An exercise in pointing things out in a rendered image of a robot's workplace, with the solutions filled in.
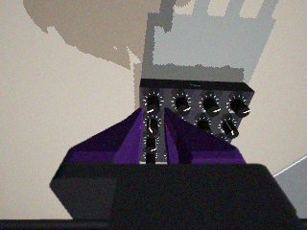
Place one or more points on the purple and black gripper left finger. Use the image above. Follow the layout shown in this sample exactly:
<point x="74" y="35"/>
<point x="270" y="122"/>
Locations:
<point x="112" y="144"/>

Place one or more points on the dark grey knob box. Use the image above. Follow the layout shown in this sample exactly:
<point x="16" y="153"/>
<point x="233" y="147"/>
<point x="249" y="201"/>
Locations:
<point x="217" y="107"/>

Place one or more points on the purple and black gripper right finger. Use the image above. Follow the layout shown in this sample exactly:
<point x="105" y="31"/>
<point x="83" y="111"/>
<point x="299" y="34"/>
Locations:
<point x="195" y="145"/>

